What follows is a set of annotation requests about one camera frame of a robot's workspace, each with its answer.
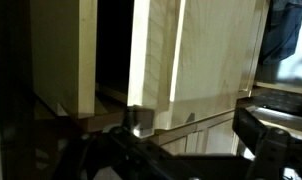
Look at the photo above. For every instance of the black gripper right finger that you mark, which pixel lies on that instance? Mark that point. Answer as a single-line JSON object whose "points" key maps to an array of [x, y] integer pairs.
{"points": [[274, 149]]}

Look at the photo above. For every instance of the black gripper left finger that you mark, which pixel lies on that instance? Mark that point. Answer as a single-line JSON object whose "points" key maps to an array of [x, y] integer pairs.
{"points": [[130, 157]]}

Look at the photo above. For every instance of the dark clothes in drawer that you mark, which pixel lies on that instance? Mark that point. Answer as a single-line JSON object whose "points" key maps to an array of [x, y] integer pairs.
{"points": [[281, 32]]}

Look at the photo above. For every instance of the wooden bed frame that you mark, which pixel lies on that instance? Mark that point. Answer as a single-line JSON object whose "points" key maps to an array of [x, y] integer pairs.
{"points": [[214, 135]]}

